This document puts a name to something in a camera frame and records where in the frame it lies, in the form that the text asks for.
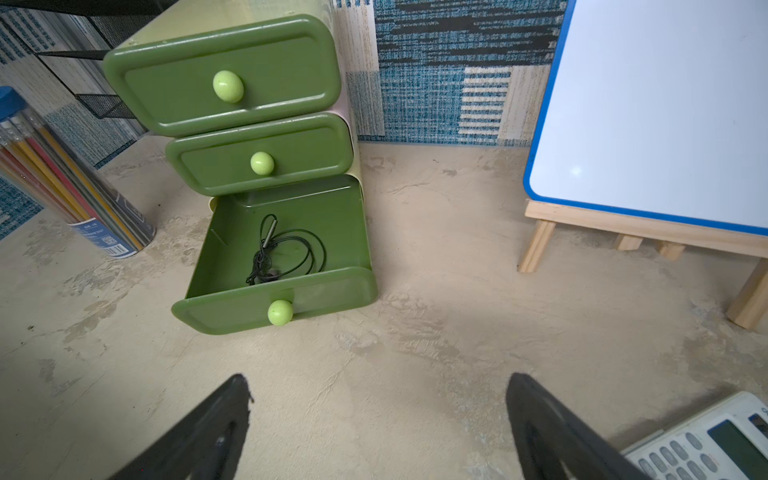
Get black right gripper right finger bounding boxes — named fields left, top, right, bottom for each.
left=506, top=373, right=647, bottom=479

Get grey calculator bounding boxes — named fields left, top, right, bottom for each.
left=622, top=391, right=768, bottom=480

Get black wire shelf rack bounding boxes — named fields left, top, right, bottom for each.
left=1, top=1, right=173, bottom=121

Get clear pencil tub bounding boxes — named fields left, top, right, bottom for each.
left=1, top=86, right=156, bottom=259

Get blue framed whiteboard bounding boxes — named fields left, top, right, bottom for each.
left=523, top=0, right=767, bottom=236

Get green drawer cabinet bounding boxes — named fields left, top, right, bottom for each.
left=103, top=1, right=378, bottom=335

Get black earphones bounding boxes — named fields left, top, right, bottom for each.
left=245, top=214, right=328, bottom=286

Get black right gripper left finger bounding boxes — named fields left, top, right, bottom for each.
left=111, top=374, right=252, bottom=479

